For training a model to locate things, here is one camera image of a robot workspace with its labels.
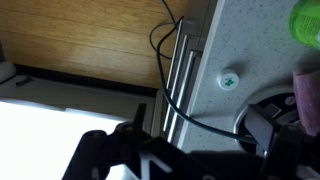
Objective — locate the green plastic bottle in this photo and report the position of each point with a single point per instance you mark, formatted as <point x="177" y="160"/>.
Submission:
<point x="306" y="23"/>

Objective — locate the grey kitchen drawer front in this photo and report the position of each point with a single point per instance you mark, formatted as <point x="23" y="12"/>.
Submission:
<point x="196" y="40"/>

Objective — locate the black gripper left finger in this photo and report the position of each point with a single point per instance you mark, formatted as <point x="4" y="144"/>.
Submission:
<point x="96" y="146"/>

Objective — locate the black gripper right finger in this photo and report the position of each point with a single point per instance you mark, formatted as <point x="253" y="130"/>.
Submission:
<point x="283" y="150"/>

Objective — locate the pink cloth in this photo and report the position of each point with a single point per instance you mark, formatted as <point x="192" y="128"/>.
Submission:
<point x="308" y="100"/>

